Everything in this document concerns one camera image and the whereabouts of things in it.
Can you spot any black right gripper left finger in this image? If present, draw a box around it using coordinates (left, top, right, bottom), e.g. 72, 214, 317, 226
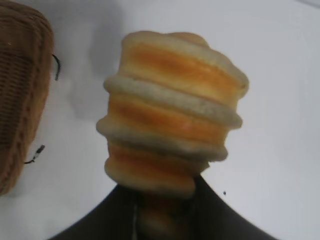
46, 184, 141, 240

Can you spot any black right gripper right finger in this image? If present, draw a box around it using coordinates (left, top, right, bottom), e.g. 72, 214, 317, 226
189, 174, 285, 240

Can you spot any long ridged bread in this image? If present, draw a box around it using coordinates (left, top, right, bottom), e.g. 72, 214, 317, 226
96, 30, 251, 200

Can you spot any brown wicker basket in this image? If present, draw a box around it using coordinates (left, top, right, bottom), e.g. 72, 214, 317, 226
0, 5, 55, 196

